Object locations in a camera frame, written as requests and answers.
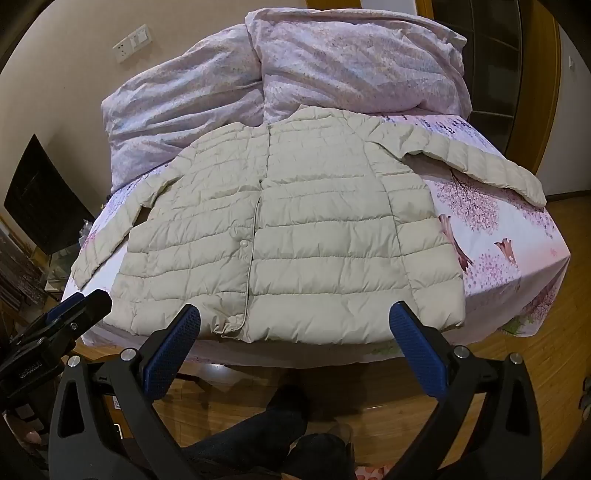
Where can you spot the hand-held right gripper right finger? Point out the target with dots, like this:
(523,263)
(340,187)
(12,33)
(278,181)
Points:
(418,353)

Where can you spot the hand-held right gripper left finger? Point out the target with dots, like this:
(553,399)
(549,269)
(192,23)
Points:
(170,357)

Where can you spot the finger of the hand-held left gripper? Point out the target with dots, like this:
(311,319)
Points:
(83,311)

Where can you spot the cream puffer jacket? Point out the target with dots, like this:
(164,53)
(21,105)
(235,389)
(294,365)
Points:
(300,230)

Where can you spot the person's left hand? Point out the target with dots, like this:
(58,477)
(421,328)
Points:
(30,437)

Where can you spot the cluttered wooden cabinet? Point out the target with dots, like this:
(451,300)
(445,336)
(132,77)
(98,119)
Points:
(18,281)

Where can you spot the person's left leg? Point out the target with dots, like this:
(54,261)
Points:
(258,434)

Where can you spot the person's leg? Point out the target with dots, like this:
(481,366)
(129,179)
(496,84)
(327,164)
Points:
(258,434)
(321,457)

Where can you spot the black flat screen television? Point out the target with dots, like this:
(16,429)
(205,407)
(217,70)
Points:
(41,198)

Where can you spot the pink blossom printed bed sheet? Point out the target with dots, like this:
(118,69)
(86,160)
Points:
(498,240)

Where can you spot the person's right leg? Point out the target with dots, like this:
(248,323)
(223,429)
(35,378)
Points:
(321,457)

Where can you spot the dark glass wardrobe door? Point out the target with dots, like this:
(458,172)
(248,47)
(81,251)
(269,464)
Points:
(485,69)

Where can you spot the pale floral duvet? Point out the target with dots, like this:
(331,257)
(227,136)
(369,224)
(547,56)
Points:
(346,64)

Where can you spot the white wall socket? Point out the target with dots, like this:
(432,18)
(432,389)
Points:
(122,50)

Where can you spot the white light switch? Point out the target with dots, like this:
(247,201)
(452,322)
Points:
(139,37)

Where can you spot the wooden door frame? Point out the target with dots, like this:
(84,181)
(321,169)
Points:
(542,92)

